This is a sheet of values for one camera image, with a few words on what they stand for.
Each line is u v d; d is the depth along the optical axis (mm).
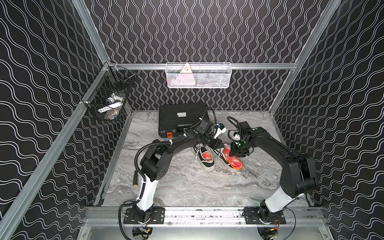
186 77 902
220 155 880
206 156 924
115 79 998
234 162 830
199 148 917
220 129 815
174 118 1104
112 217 762
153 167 531
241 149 751
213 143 801
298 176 455
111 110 731
